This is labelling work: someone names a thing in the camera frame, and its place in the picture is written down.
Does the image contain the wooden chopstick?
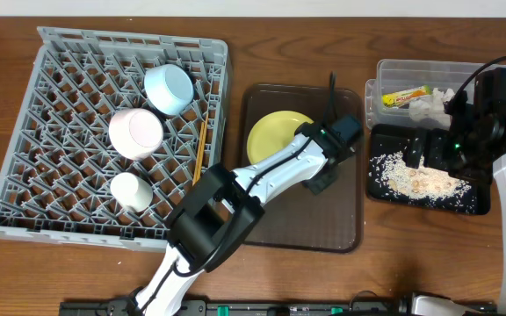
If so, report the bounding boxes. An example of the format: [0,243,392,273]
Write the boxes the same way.
[192,121,207,185]
[192,111,209,185]

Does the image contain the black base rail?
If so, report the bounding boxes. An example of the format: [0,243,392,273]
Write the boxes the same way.
[58,291,498,316]

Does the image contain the light blue bowl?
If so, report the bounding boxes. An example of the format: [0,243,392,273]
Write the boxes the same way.
[144,64,194,116]

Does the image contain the brown serving tray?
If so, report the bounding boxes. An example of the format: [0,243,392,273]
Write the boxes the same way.
[240,83,365,253]

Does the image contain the yellow round plate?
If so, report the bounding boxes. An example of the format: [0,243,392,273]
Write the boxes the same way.
[246,111,314,164]

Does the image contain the grey dish rack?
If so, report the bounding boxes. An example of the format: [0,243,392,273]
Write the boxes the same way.
[0,27,232,252]

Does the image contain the clear plastic bin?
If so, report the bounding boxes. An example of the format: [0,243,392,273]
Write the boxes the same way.
[365,59,481,130]

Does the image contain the black rectangular tray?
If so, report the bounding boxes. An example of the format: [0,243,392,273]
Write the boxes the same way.
[366,125,491,215]

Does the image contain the rice and nuts pile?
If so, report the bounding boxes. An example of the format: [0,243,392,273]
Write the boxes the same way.
[368,151,473,207]

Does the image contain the white tissue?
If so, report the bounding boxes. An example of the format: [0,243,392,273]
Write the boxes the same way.
[408,88,455,128]

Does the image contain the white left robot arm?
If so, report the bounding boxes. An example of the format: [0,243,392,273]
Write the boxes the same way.
[133,120,362,315]

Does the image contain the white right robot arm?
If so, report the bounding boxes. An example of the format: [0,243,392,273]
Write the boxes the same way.
[404,108,506,314]

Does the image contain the pink bowl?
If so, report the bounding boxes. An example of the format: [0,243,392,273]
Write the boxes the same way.
[109,109,163,161]

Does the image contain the white cup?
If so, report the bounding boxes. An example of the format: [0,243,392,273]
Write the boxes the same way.
[110,172,153,212]

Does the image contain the green orange snack wrapper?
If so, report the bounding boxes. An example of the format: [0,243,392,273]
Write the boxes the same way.
[381,85,432,108]

